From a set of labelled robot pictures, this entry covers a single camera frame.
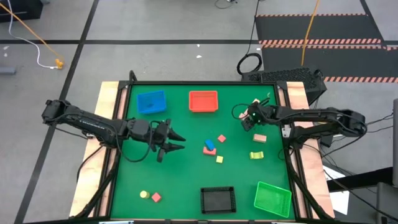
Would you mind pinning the orange plastic basket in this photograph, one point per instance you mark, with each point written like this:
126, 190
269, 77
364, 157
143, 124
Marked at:
203, 101

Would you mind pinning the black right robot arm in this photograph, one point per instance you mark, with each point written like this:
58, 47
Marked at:
311, 114

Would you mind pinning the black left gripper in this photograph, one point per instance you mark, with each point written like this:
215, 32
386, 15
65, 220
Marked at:
160, 133

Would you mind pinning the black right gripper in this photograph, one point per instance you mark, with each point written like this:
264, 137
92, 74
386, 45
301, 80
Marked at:
257, 112

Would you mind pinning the black hazard-striped floor mat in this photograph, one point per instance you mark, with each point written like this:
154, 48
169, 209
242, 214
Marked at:
317, 28
335, 62

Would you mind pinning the yellow arch block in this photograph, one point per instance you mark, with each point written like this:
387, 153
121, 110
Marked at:
256, 155

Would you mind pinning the green plastic basket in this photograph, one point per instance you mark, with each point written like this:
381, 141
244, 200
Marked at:
273, 199

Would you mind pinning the blue rectangular block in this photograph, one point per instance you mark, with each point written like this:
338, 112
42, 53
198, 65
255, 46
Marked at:
210, 144

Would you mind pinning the yellow cube block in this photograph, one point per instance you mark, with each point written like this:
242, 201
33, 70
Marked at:
219, 159

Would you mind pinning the black plastic basket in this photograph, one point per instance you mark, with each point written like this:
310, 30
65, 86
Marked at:
218, 200

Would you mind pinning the blue plastic basket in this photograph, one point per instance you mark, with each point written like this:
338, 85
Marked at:
151, 102

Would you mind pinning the wooden side board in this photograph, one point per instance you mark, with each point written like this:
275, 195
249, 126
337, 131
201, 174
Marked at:
297, 96
102, 105

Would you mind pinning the white paper sheet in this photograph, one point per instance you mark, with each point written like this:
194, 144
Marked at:
340, 202

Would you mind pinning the black perforated computer case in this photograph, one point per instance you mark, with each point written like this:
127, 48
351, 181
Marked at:
292, 76

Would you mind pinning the red arch block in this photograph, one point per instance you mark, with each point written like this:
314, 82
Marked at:
207, 152

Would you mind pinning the yellow cylinder block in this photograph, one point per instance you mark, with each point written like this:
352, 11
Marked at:
144, 194

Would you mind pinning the red cube block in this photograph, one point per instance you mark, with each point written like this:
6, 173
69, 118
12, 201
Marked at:
156, 197
221, 138

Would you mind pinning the black box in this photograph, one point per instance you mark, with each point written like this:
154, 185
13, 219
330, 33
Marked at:
18, 9

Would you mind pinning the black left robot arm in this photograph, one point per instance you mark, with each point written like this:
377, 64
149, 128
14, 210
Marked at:
87, 121

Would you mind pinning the black table frame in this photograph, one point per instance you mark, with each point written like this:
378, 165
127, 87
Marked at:
202, 83

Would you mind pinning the natural wood rectangular block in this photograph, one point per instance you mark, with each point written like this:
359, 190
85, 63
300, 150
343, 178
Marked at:
259, 138

